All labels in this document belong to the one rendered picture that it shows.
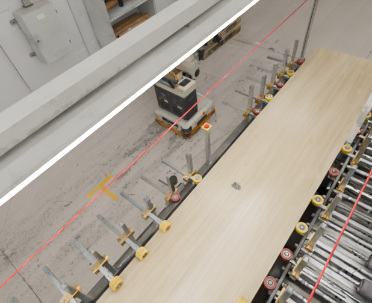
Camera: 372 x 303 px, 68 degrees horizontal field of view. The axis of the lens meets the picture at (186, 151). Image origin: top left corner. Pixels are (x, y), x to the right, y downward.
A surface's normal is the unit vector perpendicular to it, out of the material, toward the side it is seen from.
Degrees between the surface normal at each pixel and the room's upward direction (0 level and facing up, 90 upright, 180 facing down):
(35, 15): 90
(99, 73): 90
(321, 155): 0
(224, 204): 0
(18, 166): 61
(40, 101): 0
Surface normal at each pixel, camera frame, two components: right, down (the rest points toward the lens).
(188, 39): 0.63, 0.07
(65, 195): -0.10, -0.63
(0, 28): 0.77, 0.44
